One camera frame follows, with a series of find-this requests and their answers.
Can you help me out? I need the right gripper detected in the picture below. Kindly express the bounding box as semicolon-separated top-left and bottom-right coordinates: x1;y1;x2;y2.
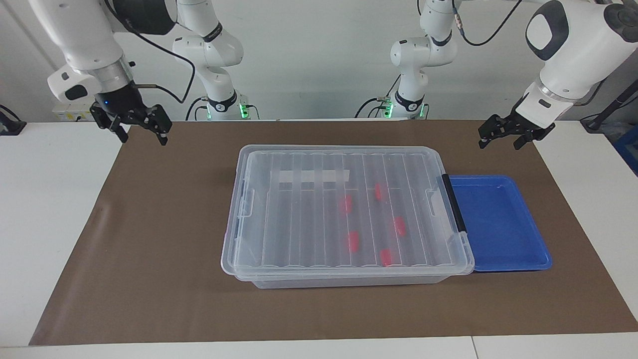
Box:
90;82;173;147

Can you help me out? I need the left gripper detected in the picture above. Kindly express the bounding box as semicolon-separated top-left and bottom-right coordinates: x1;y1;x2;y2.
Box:
478;110;556;151

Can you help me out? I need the clear plastic box lid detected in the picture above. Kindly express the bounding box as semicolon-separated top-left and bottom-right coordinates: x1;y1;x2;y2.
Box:
221;145;476;277

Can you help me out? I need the clear plastic storage box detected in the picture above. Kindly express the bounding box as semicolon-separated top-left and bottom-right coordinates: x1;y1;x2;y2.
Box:
227;148;469;290

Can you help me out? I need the white power strip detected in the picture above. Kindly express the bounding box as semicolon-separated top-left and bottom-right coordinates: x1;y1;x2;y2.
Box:
52;102;96;123

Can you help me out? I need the blue plastic tray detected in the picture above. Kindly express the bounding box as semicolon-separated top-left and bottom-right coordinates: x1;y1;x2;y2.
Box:
448;174;553;273

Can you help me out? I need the black stand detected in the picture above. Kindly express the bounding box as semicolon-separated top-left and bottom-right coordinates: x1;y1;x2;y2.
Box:
580;79;638;133
0;104;27;136

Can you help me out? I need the blue crate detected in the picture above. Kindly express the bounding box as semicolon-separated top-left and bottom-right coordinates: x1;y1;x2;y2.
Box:
612;124;638;176

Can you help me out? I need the black cable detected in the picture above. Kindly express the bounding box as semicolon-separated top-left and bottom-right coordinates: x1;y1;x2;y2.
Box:
451;0;524;47
104;0;196;104
354;74;402;119
185;96;209;121

